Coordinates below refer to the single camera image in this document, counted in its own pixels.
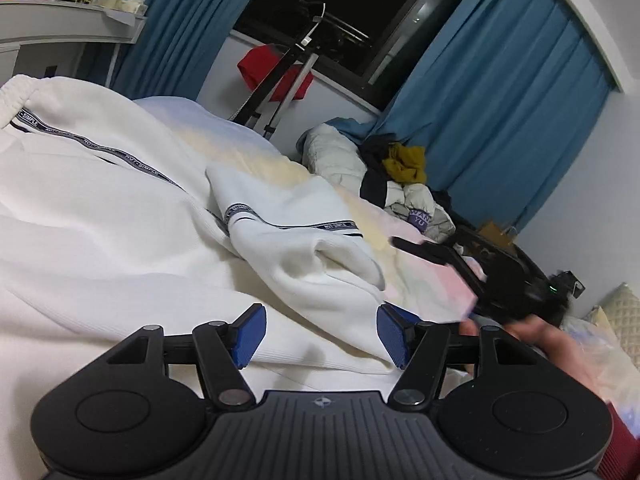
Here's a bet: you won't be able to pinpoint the white pants with logo stripe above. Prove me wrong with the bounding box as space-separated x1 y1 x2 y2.
1 75 394 479

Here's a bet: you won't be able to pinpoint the dark red sleeve forearm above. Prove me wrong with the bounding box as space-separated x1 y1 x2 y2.
597 403 640 480

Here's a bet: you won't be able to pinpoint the grey clothes pile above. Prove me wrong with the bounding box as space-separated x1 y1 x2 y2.
385 181 456 243

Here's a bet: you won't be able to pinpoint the person's right hand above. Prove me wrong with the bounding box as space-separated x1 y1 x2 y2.
458 314 614 406

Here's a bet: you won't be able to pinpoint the brown paper bag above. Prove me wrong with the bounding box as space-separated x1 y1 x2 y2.
477 220 518 255

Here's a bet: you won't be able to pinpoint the pastel rainbow bed duvet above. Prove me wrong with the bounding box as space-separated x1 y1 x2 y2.
138 96 475 322

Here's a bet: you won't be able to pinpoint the cream quilted pillow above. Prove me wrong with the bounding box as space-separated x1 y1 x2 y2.
587 283 639 367

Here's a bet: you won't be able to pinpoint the mustard yellow garment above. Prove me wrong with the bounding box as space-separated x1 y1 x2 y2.
382 142 426 185

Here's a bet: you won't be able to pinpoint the right blue curtain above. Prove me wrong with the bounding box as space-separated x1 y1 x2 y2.
333 0 615 229

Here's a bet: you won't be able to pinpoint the blue curtain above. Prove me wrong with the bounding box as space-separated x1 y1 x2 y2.
333 0 615 229
111 0 250 100

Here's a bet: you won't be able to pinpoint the black white exercise bike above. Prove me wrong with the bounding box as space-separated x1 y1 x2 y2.
230 0 370 140

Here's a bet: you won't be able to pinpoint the red cloth on bike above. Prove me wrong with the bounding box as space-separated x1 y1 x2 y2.
236 41 314 108

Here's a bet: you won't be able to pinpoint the dark window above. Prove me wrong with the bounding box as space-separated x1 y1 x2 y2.
234 0 462 110

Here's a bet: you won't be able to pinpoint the left blue curtain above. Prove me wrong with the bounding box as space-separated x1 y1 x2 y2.
111 0 250 100

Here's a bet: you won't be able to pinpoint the tissue box on table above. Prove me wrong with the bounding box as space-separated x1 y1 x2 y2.
99 0 148 15

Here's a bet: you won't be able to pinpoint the white dressing table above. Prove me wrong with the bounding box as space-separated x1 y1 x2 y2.
1 0 145 82

